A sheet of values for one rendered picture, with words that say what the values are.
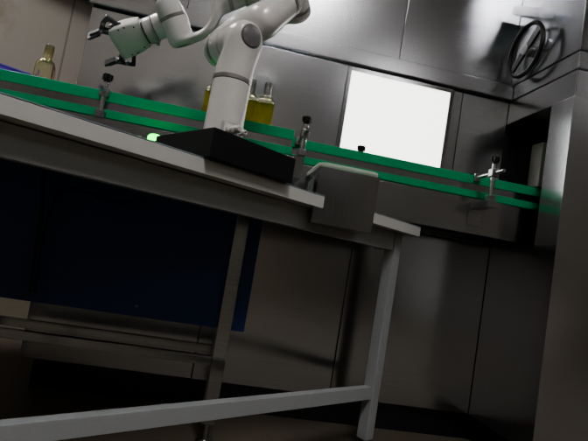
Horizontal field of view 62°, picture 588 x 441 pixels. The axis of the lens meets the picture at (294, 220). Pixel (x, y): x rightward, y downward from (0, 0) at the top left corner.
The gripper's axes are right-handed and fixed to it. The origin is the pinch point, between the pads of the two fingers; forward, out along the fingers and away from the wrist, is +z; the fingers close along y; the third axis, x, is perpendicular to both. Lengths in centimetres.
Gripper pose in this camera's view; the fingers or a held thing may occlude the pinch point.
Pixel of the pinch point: (99, 49)
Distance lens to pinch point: 168.4
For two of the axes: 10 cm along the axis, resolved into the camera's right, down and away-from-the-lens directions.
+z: -9.4, 3.5, 0.3
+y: -2.6, -6.2, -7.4
